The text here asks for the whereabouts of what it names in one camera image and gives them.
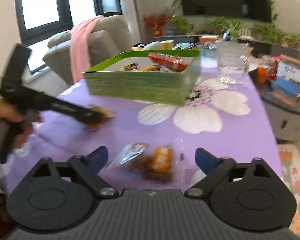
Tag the dark red snack packet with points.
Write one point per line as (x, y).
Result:
(130, 66)

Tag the green cardboard box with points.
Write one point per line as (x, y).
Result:
(140, 85)

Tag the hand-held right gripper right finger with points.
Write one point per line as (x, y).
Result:
(206, 161)

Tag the grey round coffee table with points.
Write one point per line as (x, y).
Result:
(285, 120)

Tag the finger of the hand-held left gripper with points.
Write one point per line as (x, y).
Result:
(72, 110)

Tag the pink towel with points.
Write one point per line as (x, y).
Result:
(80, 50)

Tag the brown yellow edged snack packet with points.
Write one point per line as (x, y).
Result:
(107, 112)

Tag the green potted plant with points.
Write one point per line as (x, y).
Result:
(272, 33)
(181, 23)
(222, 23)

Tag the black television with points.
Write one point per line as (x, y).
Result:
(225, 0)

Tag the grey armchair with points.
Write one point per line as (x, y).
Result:
(107, 37)

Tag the red flower plant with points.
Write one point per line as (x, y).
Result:
(156, 21)

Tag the person's left hand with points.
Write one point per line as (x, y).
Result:
(5, 115)

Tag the yellow can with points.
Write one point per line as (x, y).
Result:
(167, 45)

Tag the orange tissue box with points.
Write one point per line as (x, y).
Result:
(208, 40)

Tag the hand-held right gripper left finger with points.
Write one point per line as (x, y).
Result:
(98, 158)

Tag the silver clear snack packet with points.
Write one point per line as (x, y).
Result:
(131, 152)

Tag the white curtain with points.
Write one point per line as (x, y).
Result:
(136, 10)

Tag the brown cube snack packet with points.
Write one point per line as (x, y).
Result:
(161, 161)

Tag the orange bottle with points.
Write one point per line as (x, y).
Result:
(262, 75)

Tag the floral rug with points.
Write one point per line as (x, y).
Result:
(295, 175)

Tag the white chair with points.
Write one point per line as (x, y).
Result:
(152, 45)

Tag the blue white carton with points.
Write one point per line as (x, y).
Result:
(286, 85)

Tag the tan long snack packet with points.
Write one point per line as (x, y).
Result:
(146, 68)

